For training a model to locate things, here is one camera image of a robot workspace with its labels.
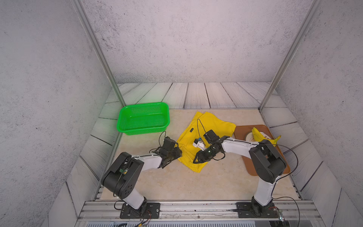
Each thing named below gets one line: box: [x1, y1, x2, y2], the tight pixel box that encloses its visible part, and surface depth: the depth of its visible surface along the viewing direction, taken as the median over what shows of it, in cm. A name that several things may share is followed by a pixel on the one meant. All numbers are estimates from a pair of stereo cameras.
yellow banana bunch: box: [251, 127, 282, 147], surface depth 98 cm
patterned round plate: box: [245, 131, 256, 142], surface depth 103 cm
